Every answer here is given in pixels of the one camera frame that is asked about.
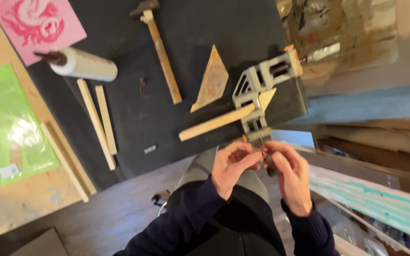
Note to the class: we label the white glue cartridge tube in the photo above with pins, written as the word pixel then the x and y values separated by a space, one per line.
pixel 84 64

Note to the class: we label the person's black apron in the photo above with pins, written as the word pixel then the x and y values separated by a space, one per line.
pixel 233 220

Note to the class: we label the person's right hand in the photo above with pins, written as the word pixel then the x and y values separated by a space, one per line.
pixel 292 181

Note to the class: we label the short mitred wooden piece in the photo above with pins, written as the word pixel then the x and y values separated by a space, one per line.
pixel 266 98

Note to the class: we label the person's grey trouser leg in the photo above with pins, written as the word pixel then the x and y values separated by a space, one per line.
pixel 208 169

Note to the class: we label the long mitred wooden strip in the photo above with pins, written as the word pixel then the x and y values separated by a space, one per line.
pixel 215 123

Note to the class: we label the triangular worn wooden piece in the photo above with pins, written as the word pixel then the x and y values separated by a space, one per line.
pixel 212 81

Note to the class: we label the turquoise painted wooden planks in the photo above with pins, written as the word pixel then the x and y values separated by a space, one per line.
pixel 372 202

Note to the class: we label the person's left hand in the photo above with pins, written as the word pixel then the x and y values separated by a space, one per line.
pixel 228 170

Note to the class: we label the black rubber work mat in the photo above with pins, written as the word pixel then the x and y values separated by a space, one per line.
pixel 176 85

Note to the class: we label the thin light wooden strip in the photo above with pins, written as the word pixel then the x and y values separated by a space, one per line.
pixel 94 121
pixel 106 119

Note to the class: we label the grey board corner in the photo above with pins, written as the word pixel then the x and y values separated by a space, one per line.
pixel 39 243

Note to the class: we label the long wooden batten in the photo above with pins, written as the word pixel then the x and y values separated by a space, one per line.
pixel 68 161

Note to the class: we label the small metal staple strip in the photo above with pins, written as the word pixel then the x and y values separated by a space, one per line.
pixel 150 149

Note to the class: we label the pink printed sheet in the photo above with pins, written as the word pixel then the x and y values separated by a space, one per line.
pixel 36 26

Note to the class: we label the grey metal corner clamp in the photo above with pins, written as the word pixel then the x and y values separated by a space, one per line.
pixel 258 85

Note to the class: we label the green plastic bag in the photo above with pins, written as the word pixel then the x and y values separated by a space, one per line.
pixel 11 128

